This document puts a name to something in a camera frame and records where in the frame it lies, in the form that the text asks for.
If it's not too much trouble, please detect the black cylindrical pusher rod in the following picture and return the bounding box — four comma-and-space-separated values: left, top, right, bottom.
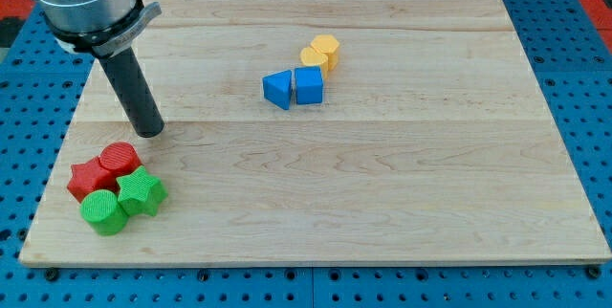
99, 48, 164, 138

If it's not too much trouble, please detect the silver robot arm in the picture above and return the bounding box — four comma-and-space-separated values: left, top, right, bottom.
35, 0, 164, 138

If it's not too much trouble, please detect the blue cube block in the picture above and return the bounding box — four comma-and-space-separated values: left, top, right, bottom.
295, 67, 323, 105

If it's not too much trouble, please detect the red cylinder block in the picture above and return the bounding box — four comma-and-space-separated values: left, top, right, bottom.
99, 142, 142, 177

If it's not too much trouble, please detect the red star block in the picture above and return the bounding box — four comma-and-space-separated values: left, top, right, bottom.
67, 157, 119, 203

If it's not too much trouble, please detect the green star block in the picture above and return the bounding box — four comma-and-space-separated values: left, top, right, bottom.
117, 165, 168, 216

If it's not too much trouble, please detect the green cylinder block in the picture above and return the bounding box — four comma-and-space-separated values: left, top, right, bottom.
80, 189, 129, 236

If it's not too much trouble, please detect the blue triangle block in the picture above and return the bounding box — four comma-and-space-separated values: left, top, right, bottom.
262, 70, 293, 110

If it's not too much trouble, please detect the yellow heart block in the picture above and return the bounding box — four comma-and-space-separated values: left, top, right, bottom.
299, 47, 329, 79

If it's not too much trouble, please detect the yellow hexagon block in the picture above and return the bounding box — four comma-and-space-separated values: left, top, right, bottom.
311, 34, 340, 71

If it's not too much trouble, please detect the wooden board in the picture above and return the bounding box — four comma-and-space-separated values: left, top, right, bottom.
19, 0, 611, 268

